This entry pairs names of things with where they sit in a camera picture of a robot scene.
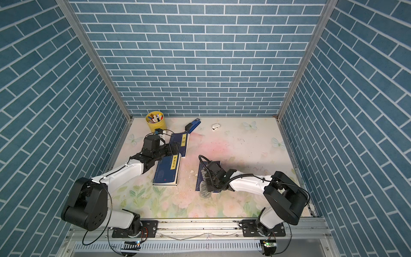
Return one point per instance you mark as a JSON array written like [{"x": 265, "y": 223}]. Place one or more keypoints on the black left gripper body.
[{"x": 164, "y": 151}]

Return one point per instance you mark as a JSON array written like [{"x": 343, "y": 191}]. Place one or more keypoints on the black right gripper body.
[{"x": 212, "y": 185}]

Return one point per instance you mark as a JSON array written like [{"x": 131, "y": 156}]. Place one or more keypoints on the blue book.
[
  {"x": 167, "y": 171},
  {"x": 181, "y": 141},
  {"x": 200, "y": 180}
]

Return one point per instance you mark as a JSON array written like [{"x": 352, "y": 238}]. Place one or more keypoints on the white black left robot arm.
[{"x": 89, "y": 203}]

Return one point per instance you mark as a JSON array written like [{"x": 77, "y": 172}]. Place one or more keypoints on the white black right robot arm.
[{"x": 287, "y": 200}]

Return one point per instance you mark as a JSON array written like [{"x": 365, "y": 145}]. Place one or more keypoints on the yellow pen cup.
[{"x": 156, "y": 120}]

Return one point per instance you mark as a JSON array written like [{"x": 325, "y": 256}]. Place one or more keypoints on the blue black stapler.
[{"x": 189, "y": 128}]

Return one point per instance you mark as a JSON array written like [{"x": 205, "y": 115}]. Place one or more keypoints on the small white stapler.
[{"x": 216, "y": 126}]

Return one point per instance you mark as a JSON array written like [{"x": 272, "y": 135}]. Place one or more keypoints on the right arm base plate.
[{"x": 254, "y": 228}]

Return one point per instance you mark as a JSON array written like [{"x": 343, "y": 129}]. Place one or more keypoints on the white cable duct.
[{"x": 172, "y": 246}]

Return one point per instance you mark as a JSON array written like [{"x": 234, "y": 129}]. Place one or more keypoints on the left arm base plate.
[{"x": 144, "y": 229}]

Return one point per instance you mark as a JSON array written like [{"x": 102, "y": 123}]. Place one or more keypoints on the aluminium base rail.
[{"x": 184, "y": 229}]

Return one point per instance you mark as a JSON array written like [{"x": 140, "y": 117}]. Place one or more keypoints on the aluminium corner post left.
[{"x": 78, "y": 29}]

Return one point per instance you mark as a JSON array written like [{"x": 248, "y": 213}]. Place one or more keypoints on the aluminium corner post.
[
  {"x": 317, "y": 32},
  {"x": 78, "y": 29}
]

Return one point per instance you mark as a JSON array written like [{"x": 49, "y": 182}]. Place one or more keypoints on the aluminium corner post right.
[{"x": 317, "y": 32}]

